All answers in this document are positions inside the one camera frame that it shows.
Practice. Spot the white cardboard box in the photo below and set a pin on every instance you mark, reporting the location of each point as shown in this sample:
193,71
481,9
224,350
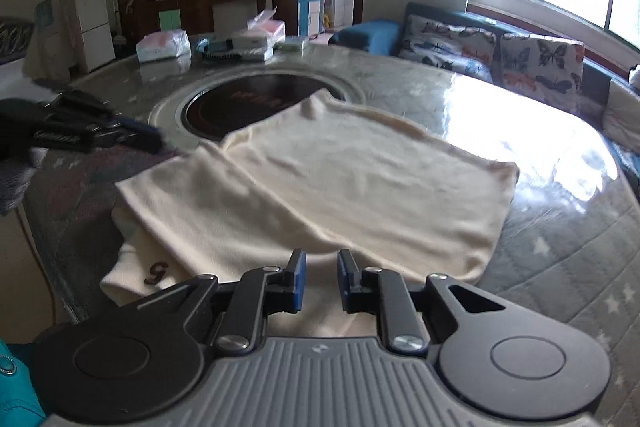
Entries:
252,44

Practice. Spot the teal cloth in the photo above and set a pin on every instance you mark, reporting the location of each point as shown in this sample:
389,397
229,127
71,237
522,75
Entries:
17,387

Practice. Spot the green packet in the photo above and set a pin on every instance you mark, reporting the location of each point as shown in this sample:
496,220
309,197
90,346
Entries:
291,44

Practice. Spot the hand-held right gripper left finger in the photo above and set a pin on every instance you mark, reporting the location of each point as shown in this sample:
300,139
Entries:
299,281

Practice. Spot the small butterfly print cushion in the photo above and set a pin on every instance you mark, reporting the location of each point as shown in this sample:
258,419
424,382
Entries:
542,69

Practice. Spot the cream knit garment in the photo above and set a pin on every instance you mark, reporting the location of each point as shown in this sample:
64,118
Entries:
325,167

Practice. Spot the white refrigerator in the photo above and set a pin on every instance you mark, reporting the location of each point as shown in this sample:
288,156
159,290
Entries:
92,22

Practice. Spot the pale plain cushion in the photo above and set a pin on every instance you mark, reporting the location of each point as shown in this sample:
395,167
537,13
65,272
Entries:
622,112

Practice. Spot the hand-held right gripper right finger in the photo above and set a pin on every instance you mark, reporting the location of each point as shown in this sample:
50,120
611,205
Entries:
344,281

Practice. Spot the pink-topped tissue pack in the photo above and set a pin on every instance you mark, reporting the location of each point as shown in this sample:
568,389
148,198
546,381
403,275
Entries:
267,27

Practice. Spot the round black induction cooktop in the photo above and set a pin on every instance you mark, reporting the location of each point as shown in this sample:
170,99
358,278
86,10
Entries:
250,99

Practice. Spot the blue white stand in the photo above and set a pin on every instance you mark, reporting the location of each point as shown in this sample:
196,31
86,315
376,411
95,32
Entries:
311,9

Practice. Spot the wide butterfly print cushion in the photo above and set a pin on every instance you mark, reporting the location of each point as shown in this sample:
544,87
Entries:
445,49

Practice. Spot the cream cloth on chair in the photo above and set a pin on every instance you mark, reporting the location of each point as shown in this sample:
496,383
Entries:
47,52

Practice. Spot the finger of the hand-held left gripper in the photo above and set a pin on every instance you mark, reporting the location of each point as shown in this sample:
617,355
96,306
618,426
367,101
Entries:
82,103
120,134

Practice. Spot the white pink tissue pack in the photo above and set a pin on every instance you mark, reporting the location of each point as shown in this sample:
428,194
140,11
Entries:
162,46

